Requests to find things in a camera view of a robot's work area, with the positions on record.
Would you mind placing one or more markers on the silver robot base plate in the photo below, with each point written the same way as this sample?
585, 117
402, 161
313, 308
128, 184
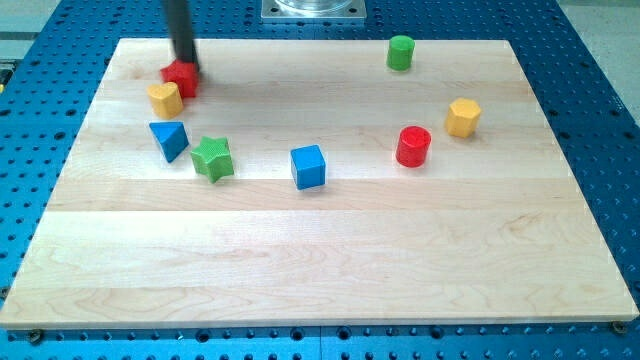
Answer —
285, 10

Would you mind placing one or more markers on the green cylinder block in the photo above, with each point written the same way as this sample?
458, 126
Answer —
400, 52

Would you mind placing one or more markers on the yellow heart block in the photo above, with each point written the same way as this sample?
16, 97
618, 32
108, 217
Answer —
165, 99

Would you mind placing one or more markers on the yellow hexagon block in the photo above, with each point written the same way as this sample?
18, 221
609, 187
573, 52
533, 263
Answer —
462, 117

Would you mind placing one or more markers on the blue perforated metal table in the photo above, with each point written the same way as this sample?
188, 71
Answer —
582, 62

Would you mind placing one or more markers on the green star block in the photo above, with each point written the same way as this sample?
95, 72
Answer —
212, 158

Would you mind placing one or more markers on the blue cube block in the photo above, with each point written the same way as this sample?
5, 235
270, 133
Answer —
308, 167

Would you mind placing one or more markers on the red cylinder block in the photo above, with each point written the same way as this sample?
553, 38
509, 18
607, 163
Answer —
413, 145

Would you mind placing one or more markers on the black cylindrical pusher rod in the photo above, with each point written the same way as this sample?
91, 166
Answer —
180, 30

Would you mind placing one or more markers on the blue triangle block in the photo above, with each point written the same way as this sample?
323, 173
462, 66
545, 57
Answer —
171, 137

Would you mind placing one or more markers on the red star block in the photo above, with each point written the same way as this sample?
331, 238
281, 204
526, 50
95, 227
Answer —
185, 75

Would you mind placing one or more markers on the light wooden board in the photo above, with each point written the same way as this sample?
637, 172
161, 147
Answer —
492, 228

